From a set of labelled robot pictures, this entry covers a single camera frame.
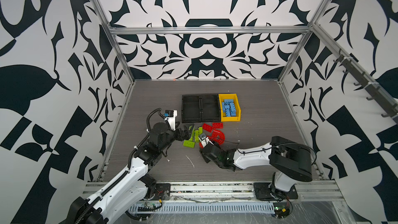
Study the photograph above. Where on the left black bin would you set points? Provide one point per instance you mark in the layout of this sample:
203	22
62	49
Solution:
191	108

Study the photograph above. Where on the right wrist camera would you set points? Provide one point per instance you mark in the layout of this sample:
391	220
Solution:
204	137

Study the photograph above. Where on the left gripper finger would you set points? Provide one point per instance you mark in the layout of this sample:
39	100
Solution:
183	138
185	129

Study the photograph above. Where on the middle black bin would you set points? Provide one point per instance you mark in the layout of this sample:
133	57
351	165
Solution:
210	108

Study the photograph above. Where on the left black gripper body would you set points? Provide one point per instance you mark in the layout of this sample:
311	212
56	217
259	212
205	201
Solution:
169	136

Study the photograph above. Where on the wall hook rack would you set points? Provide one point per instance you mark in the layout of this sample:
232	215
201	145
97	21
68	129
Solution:
363	80

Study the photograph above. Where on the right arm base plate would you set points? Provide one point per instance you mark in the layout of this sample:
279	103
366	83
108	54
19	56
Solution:
267	192

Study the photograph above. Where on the green lego brick right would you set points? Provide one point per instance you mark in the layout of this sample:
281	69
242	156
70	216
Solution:
197	134

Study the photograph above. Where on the green flat lego plate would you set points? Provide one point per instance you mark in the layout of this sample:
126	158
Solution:
190	130

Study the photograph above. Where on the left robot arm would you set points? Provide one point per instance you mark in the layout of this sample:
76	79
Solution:
132	183

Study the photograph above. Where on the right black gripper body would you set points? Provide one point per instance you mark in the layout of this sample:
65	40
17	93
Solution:
204	158

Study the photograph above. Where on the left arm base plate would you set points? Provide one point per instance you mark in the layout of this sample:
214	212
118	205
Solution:
160	191

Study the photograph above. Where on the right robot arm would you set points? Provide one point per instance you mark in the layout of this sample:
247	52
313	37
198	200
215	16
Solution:
292	160

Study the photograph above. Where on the red lego brick top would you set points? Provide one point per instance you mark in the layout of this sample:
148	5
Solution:
217	125

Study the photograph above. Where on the red arch lego piece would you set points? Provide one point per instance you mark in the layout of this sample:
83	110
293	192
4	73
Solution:
217	136

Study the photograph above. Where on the yellow bin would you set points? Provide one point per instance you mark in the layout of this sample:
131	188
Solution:
223	98

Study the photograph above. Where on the blue lego long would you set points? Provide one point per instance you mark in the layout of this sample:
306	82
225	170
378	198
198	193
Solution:
226	109

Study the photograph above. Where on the black bin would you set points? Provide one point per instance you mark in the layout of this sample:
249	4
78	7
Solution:
191	108
210	108

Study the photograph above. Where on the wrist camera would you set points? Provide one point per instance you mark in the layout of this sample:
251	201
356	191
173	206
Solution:
204	137
170	118

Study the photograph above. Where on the green lego plate lower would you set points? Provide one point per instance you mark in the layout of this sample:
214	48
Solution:
189	144

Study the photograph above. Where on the red lego brick left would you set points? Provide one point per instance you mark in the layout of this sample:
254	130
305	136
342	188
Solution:
208	128

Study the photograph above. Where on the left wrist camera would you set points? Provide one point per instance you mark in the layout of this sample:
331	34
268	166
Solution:
170	118

